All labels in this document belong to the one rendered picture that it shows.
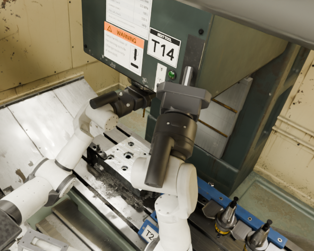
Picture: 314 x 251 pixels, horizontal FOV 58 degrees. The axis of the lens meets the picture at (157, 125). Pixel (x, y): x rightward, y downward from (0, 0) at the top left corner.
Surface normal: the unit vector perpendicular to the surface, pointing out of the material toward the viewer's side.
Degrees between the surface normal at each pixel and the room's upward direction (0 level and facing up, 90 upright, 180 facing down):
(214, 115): 89
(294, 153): 90
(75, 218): 7
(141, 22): 90
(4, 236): 35
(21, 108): 24
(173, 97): 30
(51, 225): 7
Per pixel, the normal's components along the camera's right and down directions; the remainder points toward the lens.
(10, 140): 0.42, -0.51
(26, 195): 0.51, -0.77
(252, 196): 0.12, -0.77
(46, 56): 0.75, 0.48
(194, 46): -0.65, 0.40
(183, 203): -0.36, 0.54
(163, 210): -0.14, -0.84
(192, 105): 0.01, -0.37
